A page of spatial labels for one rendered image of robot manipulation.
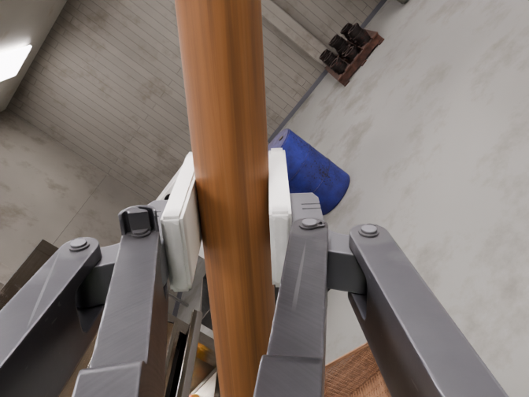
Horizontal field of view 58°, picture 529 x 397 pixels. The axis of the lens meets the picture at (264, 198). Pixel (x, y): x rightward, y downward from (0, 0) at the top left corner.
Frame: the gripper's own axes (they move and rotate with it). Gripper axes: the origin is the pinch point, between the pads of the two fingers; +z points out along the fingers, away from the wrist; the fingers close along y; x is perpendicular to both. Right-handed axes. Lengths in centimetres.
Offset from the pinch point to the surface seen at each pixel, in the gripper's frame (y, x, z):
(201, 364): -32, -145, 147
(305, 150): 42, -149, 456
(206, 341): -29, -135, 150
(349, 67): 133, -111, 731
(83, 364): -63, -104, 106
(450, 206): 132, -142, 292
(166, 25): -168, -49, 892
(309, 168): 45, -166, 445
